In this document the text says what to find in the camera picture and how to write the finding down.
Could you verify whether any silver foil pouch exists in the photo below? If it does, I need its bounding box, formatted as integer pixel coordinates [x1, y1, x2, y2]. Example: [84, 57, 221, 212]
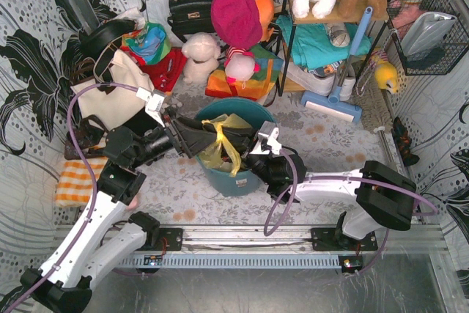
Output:
[401, 12, 457, 56]

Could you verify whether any yellow duck plush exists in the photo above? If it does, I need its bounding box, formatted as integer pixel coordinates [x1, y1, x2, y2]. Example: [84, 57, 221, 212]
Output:
[370, 51, 398, 95]

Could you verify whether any wooden metal shelf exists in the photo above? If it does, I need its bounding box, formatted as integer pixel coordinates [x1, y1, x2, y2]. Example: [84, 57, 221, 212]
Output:
[276, 0, 369, 97]

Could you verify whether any teal trash bin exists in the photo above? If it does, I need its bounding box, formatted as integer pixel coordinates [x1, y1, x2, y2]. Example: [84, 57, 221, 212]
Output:
[195, 97, 276, 196]

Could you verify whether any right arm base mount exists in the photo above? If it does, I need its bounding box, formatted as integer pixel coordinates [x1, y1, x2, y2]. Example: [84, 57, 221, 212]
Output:
[311, 227, 378, 251]

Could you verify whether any black orange toy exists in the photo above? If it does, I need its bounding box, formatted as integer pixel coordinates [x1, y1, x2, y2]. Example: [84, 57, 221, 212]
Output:
[391, 117, 420, 167]

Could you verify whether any black leather handbag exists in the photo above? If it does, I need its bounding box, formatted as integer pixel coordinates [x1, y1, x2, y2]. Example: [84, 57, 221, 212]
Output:
[167, 0, 215, 43]

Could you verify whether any cream plush bear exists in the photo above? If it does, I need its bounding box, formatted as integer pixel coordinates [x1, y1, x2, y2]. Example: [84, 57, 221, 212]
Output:
[182, 32, 221, 84]

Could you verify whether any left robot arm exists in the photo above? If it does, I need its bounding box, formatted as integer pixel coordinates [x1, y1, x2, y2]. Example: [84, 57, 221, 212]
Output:
[21, 108, 217, 312]

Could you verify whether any rainbow striped cloth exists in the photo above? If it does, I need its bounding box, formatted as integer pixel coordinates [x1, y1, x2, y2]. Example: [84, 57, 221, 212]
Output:
[205, 44, 284, 100]

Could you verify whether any purple cable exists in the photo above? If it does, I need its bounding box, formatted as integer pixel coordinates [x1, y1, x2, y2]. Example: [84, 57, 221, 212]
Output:
[0, 82, 162, 313]
[262, 147, 439, 277]

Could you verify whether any cream canvas tote bag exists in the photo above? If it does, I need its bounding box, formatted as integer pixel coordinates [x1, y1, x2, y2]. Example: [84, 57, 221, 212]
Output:
[78, 49, 154, 130]

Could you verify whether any brown patterned bag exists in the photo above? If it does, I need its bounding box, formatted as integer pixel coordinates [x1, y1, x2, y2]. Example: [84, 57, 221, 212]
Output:
[73, 115, 108, 159]

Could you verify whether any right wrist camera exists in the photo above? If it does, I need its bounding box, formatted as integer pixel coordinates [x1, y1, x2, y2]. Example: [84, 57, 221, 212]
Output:
[249, 121, 282, 155]

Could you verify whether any black wire basket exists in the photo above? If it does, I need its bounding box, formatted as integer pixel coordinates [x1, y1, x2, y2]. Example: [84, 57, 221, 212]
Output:
[387, 0, 461, 76]

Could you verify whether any white pink plush doll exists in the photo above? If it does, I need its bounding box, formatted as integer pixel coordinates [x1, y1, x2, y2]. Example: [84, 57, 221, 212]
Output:
[224, 46, 260, 84]

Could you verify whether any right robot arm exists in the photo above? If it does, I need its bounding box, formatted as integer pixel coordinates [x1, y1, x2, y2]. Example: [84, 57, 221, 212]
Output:
[199, 114, 416, 242]

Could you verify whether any colourful printed bag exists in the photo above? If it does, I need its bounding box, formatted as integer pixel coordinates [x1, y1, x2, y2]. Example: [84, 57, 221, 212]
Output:
[120, 23, 171, 66]

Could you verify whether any yellow trash bag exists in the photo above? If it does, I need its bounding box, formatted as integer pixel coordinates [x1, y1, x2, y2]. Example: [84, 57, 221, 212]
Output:
[198, 114, 251, 177]

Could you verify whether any orange checkered cloth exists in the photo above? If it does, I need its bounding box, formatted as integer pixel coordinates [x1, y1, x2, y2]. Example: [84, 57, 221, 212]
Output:
[54, 160, 93, 207]

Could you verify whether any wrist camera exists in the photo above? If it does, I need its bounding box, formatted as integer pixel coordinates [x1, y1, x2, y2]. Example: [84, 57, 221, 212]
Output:
[136, 87, 165, 128]
[249, 121, 282, 155]

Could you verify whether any blue floor mop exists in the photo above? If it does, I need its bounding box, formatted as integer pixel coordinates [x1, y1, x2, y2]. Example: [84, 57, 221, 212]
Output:
[300, 7, 375, 124]

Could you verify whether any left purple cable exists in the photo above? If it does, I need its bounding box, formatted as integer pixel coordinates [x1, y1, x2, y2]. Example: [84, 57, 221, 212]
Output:
[0, 82, 162, 313]

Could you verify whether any black round hat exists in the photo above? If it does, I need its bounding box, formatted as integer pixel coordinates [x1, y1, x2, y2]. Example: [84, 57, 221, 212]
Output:
[79, 19, 136, 59]

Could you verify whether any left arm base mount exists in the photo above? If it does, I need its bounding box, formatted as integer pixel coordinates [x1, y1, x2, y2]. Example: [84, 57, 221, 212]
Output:
[137, 227, 183, 251]

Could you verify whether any beige dust mop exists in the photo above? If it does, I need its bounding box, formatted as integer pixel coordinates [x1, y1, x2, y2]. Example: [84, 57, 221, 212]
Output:
[353, 65, 397, 171]

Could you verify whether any pink glasses case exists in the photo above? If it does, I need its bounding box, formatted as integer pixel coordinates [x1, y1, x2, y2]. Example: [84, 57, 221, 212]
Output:
[125, 195, 139, 211]

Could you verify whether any orange plush toy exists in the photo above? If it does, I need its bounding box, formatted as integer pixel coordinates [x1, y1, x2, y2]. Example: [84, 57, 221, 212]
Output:
[254, 0, 274, 42]

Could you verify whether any magenta cloth bag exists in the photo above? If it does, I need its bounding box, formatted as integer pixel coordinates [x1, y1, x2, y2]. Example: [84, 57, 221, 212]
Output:
[210, 0, 262, 50]

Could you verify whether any teal folded cloth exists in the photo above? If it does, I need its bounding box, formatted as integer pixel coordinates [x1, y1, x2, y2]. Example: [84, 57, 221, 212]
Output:
[276, 15, 372, 69]

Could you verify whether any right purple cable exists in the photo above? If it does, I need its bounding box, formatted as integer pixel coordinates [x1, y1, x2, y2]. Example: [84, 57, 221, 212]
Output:
[262, 147, 439, 277]

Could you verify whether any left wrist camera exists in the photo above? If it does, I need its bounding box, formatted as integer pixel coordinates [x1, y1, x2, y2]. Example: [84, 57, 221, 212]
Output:
[136, 87, 165, 128]

